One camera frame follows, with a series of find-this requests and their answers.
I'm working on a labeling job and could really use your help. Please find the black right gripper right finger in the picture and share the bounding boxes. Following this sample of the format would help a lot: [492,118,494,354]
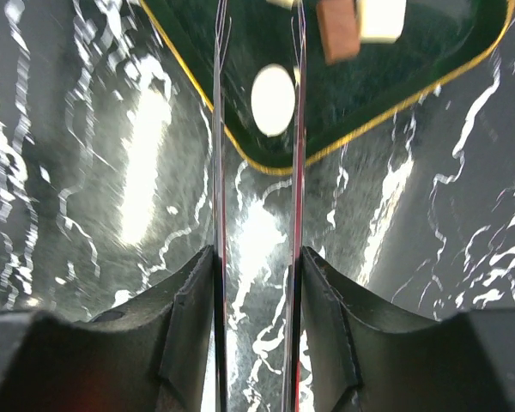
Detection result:
[301,247,515,411]

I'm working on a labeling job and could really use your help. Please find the white rectangular chocolate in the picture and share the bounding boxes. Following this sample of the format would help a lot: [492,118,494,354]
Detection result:
[267,0,294,9]

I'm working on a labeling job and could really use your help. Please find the brown square chocolate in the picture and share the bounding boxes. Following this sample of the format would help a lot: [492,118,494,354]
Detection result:
[317,0,361,65]

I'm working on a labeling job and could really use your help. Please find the white oval chocolate front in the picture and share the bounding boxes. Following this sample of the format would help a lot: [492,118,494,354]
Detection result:
[251,64,295,137]

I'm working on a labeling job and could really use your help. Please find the dark green gold-rimmed tray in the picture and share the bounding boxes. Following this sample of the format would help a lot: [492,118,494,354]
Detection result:
[142,1,515,175]

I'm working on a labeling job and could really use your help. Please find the metal tweezers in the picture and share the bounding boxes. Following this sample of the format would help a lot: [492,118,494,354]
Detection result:
[212,1,306,411]

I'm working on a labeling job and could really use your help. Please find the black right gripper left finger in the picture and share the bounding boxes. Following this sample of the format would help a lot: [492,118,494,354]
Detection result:
[0,246,213,411]

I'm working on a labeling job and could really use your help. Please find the white square chocolate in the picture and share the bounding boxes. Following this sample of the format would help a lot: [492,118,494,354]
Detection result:
[356,0,407,43]

